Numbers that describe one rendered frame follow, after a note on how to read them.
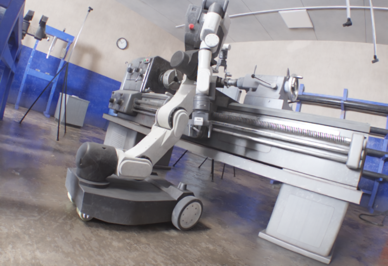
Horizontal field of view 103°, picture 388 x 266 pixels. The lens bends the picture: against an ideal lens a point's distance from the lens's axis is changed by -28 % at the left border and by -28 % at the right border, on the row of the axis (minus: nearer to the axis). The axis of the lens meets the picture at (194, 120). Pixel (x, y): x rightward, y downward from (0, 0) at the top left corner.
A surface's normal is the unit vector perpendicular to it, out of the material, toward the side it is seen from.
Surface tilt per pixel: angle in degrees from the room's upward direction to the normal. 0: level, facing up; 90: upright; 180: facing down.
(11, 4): 90
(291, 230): 90
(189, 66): 113
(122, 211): 90
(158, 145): 90
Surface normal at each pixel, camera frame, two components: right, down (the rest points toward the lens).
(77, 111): 0.77, 0.18
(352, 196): -0.65, -0.22
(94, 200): 0.44, 0.07
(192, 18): 0.01, -0.07
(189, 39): -0.10, 0.35
